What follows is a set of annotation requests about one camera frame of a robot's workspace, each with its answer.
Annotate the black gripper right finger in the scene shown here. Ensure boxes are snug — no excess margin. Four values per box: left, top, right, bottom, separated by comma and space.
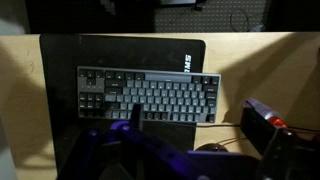
239, 106, 320, 180

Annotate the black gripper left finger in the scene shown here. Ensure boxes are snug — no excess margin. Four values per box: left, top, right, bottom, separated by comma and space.
58, 103, 201, 180

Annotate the grey and black keyboard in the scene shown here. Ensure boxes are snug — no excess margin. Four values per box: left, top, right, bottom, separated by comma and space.
77, 65, 222, 124

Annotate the black mouse with red accents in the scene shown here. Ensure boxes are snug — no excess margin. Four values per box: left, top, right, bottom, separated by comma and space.
194, 143, 230, 154

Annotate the large black desk mat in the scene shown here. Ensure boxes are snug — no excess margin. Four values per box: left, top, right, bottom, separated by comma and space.
39, 33, 207, 180

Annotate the black perforated breadboard plate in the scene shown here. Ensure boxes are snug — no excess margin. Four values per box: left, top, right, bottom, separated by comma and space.
153, 0, 272, 33

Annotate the thin black looped cable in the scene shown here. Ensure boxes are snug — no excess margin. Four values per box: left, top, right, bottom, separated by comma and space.
229, 8, 252, 33

